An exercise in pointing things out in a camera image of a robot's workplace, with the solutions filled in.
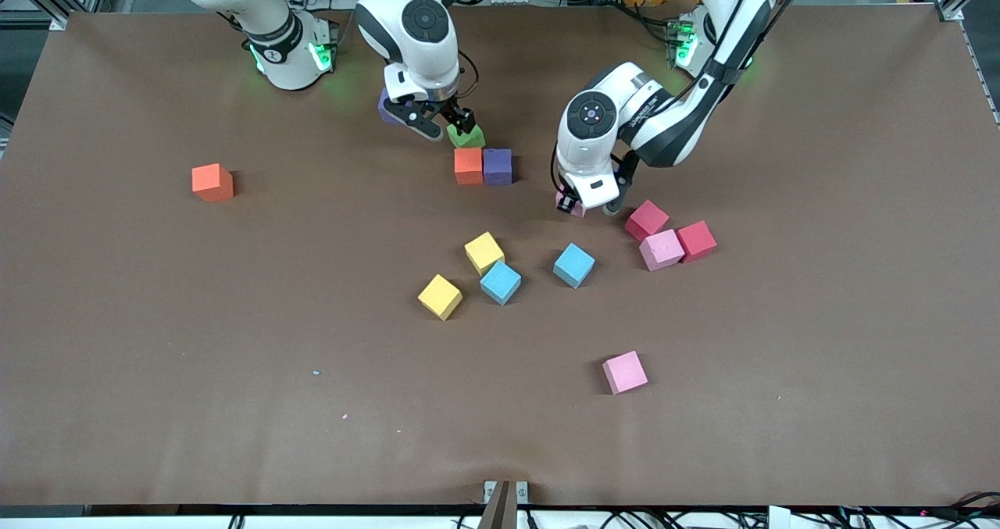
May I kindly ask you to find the orange foam cube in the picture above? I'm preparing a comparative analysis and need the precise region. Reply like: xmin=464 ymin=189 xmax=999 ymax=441
xmin=191 ymin=163 xmax=235 ymax=202
xmin=454 ymin=148 xmax=484 ymax=185

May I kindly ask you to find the red foam cube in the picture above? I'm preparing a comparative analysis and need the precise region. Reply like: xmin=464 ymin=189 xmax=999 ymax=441
xmin=676 ymin=220 xmax=718 ymax=263
xmin=627 ymin=199 xmax=671 ymax=242

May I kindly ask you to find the dented pink foam cube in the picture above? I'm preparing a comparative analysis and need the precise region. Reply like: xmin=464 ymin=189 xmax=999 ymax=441
xmin=638 ymin=229 xmax=686 ymax=272

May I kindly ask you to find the blue foam cube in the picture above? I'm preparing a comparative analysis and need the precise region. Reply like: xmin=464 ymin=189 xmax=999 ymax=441
xmin=479 ymin=260 xmax=523 ymax=306
xmin=552 ymin=243 xmax=597 ymax=289

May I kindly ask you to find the yellow foam cube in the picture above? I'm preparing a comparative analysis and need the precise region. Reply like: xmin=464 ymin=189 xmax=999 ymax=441
xmin=417 ymin=273 xmax=464 ymax=322
xmin=464 ymin=231 xmax=506 ymax=276

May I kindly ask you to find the paper table cover sheet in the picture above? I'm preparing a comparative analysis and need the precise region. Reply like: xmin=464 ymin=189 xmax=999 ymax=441
xmin=0 ymin=4 xmax=1000 ymax=508

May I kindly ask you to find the metal mount bracket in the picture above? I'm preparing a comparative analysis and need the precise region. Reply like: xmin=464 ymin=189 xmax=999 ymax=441
xmin=483 ymin=480 xmax=530 ymax=529

